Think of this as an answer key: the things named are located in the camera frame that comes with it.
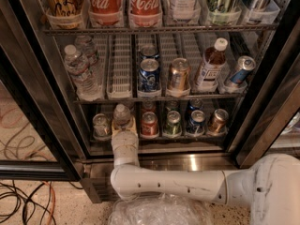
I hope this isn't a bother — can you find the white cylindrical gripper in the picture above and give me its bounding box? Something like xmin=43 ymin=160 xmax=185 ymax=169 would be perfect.
xmin=112 ymin=116 xmax=140 ymax=167

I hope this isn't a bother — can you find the clear water bottle bottom shelf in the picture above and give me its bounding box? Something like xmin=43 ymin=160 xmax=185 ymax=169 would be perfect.
xmin=112 ymin=104 xmax=132 ymax=129

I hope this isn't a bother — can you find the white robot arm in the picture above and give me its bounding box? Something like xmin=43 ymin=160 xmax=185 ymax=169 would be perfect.
xmin=111 ymin=131 xmax=300 ymax=225

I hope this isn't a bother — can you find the silver can bottom shelf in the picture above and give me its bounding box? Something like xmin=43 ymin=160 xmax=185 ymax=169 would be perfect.
xmin=93 ymin=113 xmax=112 ymax=141

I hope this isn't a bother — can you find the stainless fridge base grille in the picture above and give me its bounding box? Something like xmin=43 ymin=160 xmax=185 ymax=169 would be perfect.
xmin=81 ymin=153 xmax=248 ymax=206

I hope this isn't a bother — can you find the copper can middle shelf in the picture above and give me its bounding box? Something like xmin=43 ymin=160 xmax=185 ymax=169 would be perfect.
xmin=167 ymin=58 xmax=190 ymax=91

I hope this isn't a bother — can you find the copper can shelf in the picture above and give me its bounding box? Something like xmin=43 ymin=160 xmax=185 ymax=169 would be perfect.
xmin=167 ymin=58 xmax=190 ymax=91
xmin=207 ymin=109 xmax=229 ymax=136

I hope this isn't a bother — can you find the front water bottle middle shelf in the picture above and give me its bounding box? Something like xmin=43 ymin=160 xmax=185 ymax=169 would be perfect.
xmin=64 ymin=45 xmax=100 ymax=101

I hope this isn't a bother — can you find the left glass fridge door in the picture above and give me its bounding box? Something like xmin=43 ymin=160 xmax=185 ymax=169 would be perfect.
xmin=0 ymin=0 xmax=87 ymax=181

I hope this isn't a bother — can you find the glass fridge door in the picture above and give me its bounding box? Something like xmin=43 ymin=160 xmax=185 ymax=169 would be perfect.
xmin=0 ymin=0 xmax=87 ymax=181
xmin=230 ymin=0 xmax=300 ymax=168

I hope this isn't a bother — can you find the copper can bottom shelf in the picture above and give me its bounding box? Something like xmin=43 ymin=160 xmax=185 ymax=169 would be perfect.
xmin=207 ymin=109 xmax=229 ymax=136

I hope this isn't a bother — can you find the rear water bottle middle shelf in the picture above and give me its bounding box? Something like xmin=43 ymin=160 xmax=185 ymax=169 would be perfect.
xmin=74 ymin=35 xmax=100 ymax=79

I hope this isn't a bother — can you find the tea bottle white cap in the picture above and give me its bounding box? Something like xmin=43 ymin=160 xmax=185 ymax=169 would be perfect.
xmin=194 ymin=37 xmax=228 ymax=91

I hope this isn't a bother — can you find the white label bottle top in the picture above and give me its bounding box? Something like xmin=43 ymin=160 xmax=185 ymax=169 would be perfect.
xmin=170 ymin=0 xmax=196 ymax=21

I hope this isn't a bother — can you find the yellow can top shelf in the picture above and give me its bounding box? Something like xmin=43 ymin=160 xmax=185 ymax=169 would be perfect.
xmin=47 ymin=0 xmax=84 ymax=29

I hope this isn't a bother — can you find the right glass fridge door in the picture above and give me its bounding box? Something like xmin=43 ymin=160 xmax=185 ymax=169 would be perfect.
xmin=230 ymin=0 xmax=300 ymax=168

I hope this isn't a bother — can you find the green can top shelf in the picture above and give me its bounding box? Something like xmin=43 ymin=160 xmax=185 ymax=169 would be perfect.
xmin=205 ymin=0 xmax=241 ymax=25

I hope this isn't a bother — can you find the red cola can front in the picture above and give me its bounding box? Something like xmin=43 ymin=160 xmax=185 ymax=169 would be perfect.
xmin=141 ymin=112 xmax=158 ymax=138

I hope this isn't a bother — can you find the red cola can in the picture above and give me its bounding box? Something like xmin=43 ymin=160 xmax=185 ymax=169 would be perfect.
xmin=141 ymin=101 xmax=157 ymax=113
xmin=141 ymin=112 xmax=158 ymax=138

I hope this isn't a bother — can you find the red cola can rear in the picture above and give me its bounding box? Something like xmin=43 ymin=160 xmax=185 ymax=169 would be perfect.
xmin=141 ymin=101 xmax=157 ymax=113

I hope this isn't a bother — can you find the green can front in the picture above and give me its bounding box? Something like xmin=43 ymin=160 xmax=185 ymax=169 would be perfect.
xmin=163 ymin=111 xmax=182 ymax=138

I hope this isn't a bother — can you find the green can rear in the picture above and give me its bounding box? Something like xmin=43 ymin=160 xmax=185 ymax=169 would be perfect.
xmin=165 ymin=100 xmax=179 ymax=113

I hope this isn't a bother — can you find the blue can middle front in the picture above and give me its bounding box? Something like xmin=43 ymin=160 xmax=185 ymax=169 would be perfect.
xmin=139 ymin=58 xmax=160 ymax=92

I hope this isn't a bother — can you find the blue can bottom front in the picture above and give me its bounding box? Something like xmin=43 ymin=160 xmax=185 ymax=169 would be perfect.
xmin=186 ymin=110 xmax=205 ymax=137

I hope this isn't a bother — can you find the blue can bottom rear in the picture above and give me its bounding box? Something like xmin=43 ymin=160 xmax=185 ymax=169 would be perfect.
xmin=187 ymin=98 xmax=203 ymax=113

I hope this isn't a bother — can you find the blue can middle rear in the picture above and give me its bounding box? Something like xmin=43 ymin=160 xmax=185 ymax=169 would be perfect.
xmin=140 ymin=44 xmax=159 ymax=60

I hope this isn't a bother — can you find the left coca-cola can top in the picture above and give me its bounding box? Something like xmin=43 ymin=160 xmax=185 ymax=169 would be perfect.
xmin=89 ymin=0 xmax=122 ymax=27

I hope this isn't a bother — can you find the coca-cola can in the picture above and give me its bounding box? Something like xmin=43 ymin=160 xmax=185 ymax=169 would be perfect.
xmin=130 ymin=0 xmax=160 ymax=27
xmin=89 ymin=0 xmax=122 ymax=27

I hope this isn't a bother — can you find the right coca-cola can top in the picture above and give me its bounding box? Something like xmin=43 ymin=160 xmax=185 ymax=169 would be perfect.
xmin=130 ymin=0 xmax=160 ymax=27

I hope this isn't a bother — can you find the slim blue silver can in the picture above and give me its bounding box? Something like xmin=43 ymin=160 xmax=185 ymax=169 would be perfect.
xmin=225 ymin=55 xmax=256 ymax=87

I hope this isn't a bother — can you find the blue silver can top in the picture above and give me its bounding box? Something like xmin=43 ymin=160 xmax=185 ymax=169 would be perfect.
xmin=243 ymin=0 xmax=271 ymax=24

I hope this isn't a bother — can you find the orange floor cable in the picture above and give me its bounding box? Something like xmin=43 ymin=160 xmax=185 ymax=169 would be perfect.
xmin=41 ymin=180 xmax=57 ymax=225

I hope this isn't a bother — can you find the black floor cable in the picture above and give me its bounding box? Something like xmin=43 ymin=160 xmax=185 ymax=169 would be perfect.
xmin=0 ymin=180 xmax=83 ymax=225

